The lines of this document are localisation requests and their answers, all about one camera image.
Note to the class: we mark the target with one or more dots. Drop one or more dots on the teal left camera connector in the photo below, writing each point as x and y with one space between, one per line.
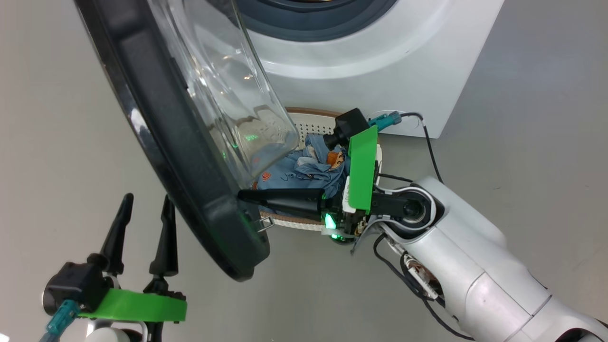
64 317

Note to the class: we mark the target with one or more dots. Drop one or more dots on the teal right camera connector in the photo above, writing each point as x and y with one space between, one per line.
384 120

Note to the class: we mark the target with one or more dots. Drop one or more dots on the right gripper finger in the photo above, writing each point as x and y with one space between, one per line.
285 194
304 210

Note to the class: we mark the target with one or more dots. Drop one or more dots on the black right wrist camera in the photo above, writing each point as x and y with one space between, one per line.
349 124

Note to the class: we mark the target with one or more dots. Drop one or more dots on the teal camera connector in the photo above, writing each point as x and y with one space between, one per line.
64 317
384 120

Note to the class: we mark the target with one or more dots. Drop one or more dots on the white washing machine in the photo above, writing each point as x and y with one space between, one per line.
380 71

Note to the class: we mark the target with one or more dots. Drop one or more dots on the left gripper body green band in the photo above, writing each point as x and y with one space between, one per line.
137 306

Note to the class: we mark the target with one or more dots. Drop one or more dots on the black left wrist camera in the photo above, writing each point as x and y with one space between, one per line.
78 282

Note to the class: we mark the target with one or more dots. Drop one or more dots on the blue printed garment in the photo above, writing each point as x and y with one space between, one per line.
304 166

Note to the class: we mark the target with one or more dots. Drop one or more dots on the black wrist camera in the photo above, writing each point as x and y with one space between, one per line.
78 282
349 124

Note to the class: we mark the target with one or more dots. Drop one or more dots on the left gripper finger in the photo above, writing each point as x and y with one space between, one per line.
116 247
166 251

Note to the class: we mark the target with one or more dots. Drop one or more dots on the dark grey glass washer door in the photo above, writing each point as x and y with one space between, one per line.
190 190

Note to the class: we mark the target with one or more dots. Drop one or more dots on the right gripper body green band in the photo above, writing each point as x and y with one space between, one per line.
363 166

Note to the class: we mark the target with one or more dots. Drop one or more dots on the cream perforated laundry basket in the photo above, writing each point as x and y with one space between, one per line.
313 126

